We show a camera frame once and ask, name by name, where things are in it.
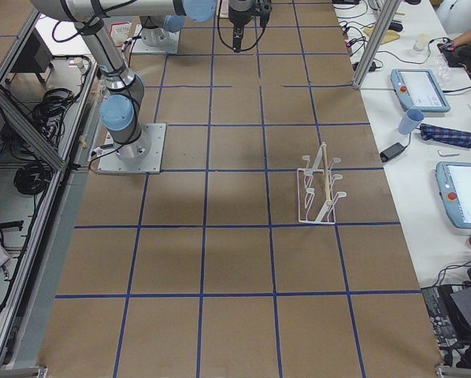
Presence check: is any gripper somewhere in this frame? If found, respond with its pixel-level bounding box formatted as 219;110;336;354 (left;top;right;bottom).
228;0;256;53

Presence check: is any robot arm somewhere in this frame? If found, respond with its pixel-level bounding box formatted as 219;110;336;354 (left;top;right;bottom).
139;15;185;46
32;1;222;159

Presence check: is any white cup rack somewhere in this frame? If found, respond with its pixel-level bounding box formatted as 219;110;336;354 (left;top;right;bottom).
296;142;347;225

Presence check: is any blue cup on desk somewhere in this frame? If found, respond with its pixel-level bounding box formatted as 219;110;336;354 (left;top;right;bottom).
398;109;425;135

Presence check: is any person hand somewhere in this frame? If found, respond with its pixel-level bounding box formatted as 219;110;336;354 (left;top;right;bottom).
454;24;471;47

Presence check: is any teach pendant far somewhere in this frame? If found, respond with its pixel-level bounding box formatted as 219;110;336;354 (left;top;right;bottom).
390;69;451;113

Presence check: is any teach pendant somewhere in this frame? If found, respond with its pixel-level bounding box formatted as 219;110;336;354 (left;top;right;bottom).
390;69;451;113
436;161;471;229

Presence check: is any blue plaid pouch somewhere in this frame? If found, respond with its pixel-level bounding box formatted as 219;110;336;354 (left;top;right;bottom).
419;124;471;149

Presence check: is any teach pendant near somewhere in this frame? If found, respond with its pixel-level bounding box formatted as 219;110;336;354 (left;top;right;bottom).
436;161;471;229

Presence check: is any black laptop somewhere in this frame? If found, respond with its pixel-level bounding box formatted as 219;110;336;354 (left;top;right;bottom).
421;284;471;348

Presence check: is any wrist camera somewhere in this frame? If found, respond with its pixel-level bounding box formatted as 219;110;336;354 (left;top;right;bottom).
256;0;273;29

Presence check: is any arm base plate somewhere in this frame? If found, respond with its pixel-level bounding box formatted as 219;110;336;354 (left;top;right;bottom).
97;124;167;174
132;24;180;54

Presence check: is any aluminium frame post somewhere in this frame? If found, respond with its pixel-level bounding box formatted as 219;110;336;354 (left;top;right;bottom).
352;0;400;90

